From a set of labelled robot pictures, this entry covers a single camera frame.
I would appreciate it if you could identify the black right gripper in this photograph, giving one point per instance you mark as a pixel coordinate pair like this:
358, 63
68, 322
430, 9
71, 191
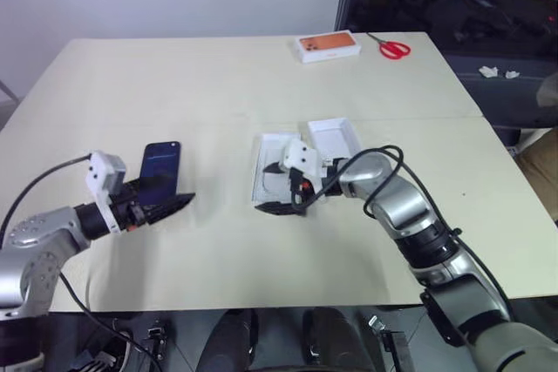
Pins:
301, 184

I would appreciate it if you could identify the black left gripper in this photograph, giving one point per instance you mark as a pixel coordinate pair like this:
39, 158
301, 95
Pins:
131, 213

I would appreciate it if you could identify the white phone box base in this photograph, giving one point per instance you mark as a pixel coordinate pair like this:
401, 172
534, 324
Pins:
272, 191

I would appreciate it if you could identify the dark blue smartphone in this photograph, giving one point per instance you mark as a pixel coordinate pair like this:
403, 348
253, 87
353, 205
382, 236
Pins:
160, 167

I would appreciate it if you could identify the white phone box lid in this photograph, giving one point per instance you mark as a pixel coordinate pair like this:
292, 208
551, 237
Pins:
333, 139

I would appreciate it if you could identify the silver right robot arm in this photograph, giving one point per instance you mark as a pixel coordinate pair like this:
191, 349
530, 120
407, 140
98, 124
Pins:
392, 198

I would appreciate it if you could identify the orange printed phone box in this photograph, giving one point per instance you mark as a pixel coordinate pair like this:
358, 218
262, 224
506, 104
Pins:
327, 43

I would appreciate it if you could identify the brown cardboard box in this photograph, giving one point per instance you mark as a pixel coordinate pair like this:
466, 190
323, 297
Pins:
540, 167

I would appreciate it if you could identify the dark rounded shape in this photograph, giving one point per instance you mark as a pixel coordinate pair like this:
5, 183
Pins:
231, 341

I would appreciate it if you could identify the crumpled white paper scrap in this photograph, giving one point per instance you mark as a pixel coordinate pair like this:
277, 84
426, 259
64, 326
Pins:
488, 71
512, 74

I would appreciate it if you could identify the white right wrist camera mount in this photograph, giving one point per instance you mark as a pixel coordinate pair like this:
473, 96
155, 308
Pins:
303, 156

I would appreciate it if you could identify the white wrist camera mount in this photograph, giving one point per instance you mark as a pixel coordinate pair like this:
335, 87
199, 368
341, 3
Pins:
303, 156
102, 171

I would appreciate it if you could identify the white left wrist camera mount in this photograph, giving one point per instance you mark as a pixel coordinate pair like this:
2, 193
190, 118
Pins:
102, 171

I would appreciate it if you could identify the black metal bracket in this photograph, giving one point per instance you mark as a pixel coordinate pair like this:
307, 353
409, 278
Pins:
156, 341

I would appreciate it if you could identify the grey metal bracket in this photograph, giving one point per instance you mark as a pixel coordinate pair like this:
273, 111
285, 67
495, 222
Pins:
394, 346

